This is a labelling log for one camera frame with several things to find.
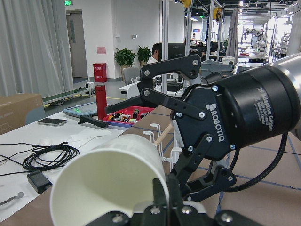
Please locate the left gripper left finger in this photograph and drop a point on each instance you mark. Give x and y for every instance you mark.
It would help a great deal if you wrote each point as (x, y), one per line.
(160, 199)

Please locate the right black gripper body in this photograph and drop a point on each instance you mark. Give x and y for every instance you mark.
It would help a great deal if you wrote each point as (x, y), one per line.
(246, 108)

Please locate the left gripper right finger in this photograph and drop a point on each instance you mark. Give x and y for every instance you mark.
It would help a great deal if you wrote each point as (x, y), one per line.
(175, 201)

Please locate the red fire extinguisher cabinet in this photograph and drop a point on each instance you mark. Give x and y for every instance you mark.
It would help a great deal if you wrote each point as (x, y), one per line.
(100, 72)

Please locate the black smartphone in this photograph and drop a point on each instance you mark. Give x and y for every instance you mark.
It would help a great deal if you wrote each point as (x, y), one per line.
(52, 122)

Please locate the cardboard box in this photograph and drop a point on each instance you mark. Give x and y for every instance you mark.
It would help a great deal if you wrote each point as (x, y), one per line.
(19, 110)

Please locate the black power adapter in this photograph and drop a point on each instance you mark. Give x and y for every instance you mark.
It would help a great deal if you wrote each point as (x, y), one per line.
(39, 181)

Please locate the white wire cup rack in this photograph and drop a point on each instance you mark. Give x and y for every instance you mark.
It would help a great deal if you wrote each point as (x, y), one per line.
(176, 150)

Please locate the green potted plant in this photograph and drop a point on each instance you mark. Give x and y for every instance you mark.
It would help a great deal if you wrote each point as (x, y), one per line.
(124, 57)

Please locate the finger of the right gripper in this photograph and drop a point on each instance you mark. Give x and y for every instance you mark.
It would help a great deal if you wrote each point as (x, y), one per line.
(187, 67)
(202, 174)

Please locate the red parts bin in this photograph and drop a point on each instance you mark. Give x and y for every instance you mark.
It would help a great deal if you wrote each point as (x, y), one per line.
(127, 117)

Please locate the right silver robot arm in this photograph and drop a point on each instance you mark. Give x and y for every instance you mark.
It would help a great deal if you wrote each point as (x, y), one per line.
(224, 115)

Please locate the teach pendant tablet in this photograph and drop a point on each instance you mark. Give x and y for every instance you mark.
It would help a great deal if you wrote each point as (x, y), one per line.
(88, 109)

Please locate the red thermos bottle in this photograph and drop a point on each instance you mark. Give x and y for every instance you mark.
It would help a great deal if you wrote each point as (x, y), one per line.
(101, 103)

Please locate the white ikea cup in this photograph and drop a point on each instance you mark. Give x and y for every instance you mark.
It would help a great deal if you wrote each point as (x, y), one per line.
(116, 175)

